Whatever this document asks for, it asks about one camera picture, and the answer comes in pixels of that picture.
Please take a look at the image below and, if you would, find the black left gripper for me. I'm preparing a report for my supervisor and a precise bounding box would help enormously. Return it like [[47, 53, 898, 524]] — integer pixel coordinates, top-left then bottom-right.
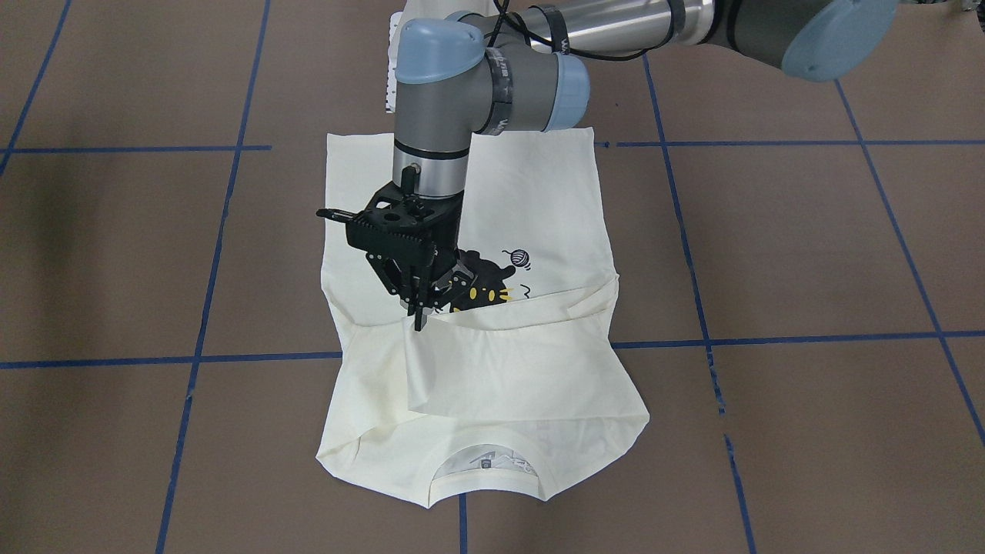
[[366, 189, 478, 331]]

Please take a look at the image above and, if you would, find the cream long-sleeve cat shirt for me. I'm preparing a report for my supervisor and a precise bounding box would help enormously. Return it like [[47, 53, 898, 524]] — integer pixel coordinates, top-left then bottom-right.
[[316, 128, 649, 508]]

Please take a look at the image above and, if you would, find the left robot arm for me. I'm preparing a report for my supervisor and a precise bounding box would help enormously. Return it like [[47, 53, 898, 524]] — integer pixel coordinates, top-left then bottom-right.
[[321, 1, 897, 330]]

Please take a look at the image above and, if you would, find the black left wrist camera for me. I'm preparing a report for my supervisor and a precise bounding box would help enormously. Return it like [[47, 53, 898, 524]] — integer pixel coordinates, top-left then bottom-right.
[[316, 182, 436, 266]]

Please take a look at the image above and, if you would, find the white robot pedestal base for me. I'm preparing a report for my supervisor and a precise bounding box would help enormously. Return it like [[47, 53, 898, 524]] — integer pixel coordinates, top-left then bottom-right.
[[385, 11, 403, 115]]

